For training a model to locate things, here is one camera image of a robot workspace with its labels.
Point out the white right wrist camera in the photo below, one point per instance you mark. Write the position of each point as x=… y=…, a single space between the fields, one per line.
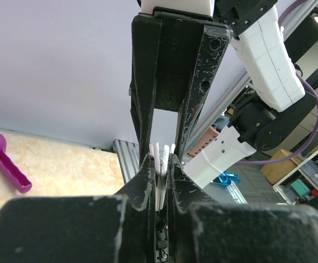
x=202 y=7

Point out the brown cardboard box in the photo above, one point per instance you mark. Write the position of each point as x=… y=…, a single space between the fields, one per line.
x=276 y=171

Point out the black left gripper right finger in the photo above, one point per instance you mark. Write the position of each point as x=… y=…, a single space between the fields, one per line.
x=204 y=230

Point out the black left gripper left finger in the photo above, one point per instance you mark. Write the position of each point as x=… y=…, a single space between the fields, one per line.
x=116 y=228

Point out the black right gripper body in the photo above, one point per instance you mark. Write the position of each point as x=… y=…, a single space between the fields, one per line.
x=179 y=42

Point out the grey plastic bag clip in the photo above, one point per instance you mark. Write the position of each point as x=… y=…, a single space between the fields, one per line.
x=161 y=167

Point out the magenta litter scoop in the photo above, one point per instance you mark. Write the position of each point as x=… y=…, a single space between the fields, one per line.
x=11 y=171

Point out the pink perforated basket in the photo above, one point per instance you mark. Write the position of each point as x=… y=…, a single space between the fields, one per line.
x=208 y=137

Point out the blue plastic clip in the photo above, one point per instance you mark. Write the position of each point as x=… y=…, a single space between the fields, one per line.
x=225 y=179

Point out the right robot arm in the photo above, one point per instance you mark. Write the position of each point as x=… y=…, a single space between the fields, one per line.
x=281 y=99

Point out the white storage shelf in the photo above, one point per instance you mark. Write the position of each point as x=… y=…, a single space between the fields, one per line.
x=302 y=181

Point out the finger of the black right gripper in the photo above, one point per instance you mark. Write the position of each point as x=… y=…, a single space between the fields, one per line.
x=212 y=47
x=145 y=31

